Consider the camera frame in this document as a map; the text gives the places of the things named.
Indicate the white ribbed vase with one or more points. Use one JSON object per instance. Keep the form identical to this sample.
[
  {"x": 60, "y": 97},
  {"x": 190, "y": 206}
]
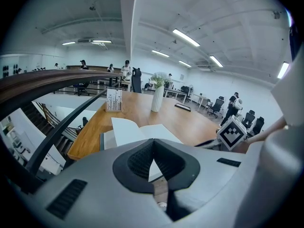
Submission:
[{"x": 157, "y": 98}]

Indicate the person's right forearm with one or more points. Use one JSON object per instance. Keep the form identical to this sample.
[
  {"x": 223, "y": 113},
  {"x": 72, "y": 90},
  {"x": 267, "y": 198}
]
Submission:
[{"x": 266, "y": 133}]

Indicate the white flower bouquet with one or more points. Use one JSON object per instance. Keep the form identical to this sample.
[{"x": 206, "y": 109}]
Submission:
[{"x": 159, "y": 78}]

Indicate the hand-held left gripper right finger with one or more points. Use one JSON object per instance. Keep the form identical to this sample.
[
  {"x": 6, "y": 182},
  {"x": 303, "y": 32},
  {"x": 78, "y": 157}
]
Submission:
[{"x": 213, "y": 182}]

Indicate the white backpack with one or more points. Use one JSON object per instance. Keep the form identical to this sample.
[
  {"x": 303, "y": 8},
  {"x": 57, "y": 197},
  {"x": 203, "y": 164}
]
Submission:
[{"x": 238, "y": 103}]

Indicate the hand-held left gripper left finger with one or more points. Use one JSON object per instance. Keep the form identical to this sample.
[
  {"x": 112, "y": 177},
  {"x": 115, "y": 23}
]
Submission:
[{"x": 99, "y": 174}]

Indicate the dark wooden staircase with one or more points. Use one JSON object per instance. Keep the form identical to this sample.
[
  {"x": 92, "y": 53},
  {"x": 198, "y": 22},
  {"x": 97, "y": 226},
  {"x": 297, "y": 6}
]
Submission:
[{"x": 45, "y": 122}]

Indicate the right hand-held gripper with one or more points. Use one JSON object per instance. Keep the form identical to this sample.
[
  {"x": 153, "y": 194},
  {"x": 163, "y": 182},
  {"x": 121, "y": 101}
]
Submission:
[{"x": 231, "y": 133}]

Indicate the ceiling strip light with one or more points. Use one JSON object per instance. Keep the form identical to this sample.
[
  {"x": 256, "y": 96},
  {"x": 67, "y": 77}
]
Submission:
[
  {"x": 283, "y": 69},
  {"x": 69, "y": 43},
  {"x": 216, "y": 61},
  {"x": 101, "y": 41},
  {"x": 160, "y": 53},
  {"x": 185, "y": 63},
  {"x": 186, "y": 37}
]

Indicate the white book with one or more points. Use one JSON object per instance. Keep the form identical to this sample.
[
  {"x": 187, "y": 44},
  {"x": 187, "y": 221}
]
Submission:
[{"x": 128, "y": 132}]

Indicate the black metal railing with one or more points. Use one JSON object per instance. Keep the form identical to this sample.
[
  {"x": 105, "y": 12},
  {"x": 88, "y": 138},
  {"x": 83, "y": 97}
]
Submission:
[{"x": 54, "y": 134}]

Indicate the brown wooden handrail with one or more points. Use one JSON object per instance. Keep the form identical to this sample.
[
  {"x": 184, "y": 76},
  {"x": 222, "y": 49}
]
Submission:
[{"x": 35, "y": 84}]

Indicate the white desk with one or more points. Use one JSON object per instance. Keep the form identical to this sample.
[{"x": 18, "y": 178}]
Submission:
[
  {"x": 175, "y": 91},
  {"x": 200, "y": 96}
]

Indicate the ceiling air conditioner unit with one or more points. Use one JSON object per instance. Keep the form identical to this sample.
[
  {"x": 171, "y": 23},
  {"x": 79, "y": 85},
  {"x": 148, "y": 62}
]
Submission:
[{"x": 84, "y": 40}]

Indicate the row of black round objects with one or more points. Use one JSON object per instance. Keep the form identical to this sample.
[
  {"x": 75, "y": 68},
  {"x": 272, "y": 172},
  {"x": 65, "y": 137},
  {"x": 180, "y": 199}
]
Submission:
[{"x": 5, "y": 68}]

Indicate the white box of bottles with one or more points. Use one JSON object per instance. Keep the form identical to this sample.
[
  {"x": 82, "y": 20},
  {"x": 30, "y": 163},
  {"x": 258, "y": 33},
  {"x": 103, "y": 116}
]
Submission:
[{"x": 114, "y": 100}]

